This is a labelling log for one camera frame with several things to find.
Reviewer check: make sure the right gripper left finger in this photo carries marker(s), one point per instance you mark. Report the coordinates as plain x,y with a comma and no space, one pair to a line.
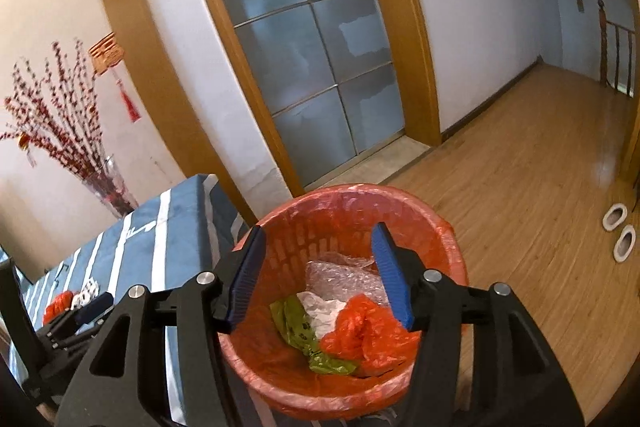
121,380

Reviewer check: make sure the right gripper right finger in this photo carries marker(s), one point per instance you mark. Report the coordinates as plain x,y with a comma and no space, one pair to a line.
482,359

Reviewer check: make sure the red plastic bag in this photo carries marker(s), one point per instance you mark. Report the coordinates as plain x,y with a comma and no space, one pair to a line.
59,304

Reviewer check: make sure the white paw print bag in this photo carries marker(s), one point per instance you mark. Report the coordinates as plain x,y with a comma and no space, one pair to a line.
89,291

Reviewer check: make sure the orange plastic bag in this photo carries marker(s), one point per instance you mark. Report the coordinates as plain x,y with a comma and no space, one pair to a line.
370,336

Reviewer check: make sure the green paw print bag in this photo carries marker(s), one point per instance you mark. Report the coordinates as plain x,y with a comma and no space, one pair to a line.
294,326

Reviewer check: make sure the clear bubble wrap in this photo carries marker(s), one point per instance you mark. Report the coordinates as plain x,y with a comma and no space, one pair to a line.
334,276

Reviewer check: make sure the clear white plastic bag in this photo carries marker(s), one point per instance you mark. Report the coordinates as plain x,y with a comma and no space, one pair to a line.
322,313

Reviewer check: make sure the orange trash basket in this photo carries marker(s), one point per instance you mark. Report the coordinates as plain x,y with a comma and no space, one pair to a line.
341,219

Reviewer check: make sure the blue striped tablecloth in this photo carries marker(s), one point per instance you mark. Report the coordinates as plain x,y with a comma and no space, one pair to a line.
161,245

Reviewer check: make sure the glass vase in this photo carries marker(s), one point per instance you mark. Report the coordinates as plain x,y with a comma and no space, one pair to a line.
110,188

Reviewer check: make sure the white slipper far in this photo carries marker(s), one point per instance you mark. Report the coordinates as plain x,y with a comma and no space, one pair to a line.
614,216

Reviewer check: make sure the small red lantern ornament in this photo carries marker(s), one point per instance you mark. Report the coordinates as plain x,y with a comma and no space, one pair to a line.
23,141

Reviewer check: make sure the red berry branches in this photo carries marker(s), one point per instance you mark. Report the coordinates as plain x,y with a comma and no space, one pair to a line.
58,109

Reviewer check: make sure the red knot tassel ornament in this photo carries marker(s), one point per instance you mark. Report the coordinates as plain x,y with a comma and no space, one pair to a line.
105,56

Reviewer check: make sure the wooden stair railing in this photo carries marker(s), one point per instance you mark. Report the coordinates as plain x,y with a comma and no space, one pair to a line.
616,57

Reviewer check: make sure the frosted glass sliding door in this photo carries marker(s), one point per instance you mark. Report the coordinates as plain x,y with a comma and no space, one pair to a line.
326,74

